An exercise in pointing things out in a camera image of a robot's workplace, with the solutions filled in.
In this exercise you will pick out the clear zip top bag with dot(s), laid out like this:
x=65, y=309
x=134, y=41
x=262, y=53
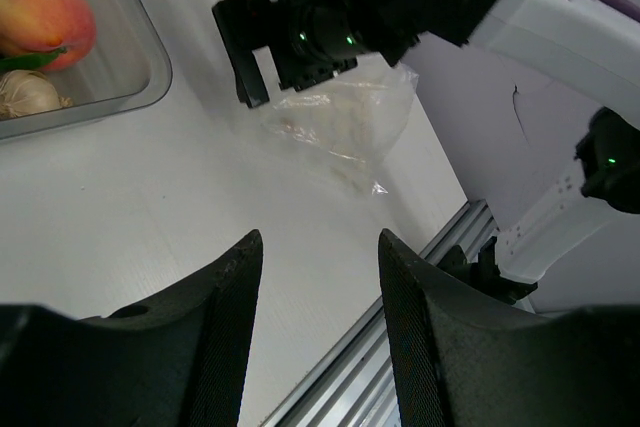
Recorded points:
x=341, y=131

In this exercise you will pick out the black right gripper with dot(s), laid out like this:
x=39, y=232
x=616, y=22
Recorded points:
x=333, y=30

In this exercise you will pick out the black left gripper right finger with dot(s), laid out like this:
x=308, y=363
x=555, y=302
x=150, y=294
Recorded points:
x=462, y=358

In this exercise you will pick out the grey plastic food bin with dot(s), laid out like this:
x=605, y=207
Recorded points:
x=127, y=69

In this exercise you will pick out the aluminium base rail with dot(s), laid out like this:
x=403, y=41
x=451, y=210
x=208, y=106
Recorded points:
x=353, y=384

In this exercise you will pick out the garlic bulb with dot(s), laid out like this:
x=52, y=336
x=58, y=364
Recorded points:
x=25, y=93

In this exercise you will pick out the peach fruit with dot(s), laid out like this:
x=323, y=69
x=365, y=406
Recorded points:
x=42, y=26

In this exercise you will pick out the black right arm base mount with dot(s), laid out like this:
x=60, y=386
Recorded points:
x=484, y=275

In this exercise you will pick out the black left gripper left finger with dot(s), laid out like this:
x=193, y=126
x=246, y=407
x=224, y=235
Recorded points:
x=176, y=358

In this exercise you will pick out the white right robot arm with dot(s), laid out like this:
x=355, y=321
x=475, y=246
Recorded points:
x=591, y=46

